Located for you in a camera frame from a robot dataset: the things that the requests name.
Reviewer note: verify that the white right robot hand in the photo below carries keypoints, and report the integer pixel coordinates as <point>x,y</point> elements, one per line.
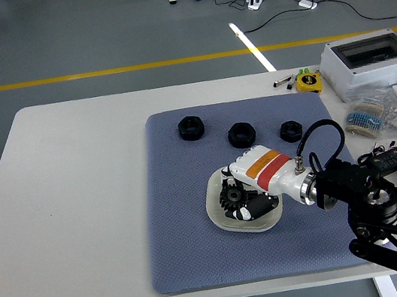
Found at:
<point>267,169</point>

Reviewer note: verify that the large black gear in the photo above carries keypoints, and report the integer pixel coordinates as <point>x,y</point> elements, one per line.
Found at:
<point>234,195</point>

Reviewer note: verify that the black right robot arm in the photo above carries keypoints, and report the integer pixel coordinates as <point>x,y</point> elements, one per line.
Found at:
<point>344,177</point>

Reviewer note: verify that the large black hex nut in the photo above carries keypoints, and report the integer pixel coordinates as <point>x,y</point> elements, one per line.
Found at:
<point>242,135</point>
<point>190,129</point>

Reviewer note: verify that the small black hex nut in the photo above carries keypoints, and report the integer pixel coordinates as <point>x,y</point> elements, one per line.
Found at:
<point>290,132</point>

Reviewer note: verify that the white square dish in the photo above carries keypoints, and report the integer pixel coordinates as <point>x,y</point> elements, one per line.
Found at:
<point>257,224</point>

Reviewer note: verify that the silver marker pen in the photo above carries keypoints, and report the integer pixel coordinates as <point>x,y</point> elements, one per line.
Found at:
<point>280,82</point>

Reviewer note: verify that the small black clip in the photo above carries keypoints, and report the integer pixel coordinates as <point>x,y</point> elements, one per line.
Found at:
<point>290,84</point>

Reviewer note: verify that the yellow tape measure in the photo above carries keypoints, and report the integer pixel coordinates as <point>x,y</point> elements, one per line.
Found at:
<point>308,82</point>

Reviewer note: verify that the green-tipped tool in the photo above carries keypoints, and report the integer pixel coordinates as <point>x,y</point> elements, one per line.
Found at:
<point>303,71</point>

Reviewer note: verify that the blue-grey textured mat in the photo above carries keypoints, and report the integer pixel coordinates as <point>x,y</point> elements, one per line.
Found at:
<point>182,235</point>

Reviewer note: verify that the bag of blue resistors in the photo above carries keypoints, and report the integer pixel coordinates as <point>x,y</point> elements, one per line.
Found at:
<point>363,119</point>

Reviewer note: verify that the black digital controller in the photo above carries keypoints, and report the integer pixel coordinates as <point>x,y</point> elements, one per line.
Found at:
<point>389,162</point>

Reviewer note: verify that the white table leg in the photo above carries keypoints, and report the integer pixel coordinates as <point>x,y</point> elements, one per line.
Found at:
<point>386,288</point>

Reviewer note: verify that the small white adapter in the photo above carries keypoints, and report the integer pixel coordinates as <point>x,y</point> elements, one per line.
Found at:
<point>307,3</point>

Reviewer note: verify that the grey electrical enclosure box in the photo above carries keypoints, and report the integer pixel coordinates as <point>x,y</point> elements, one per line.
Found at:
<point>338,71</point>

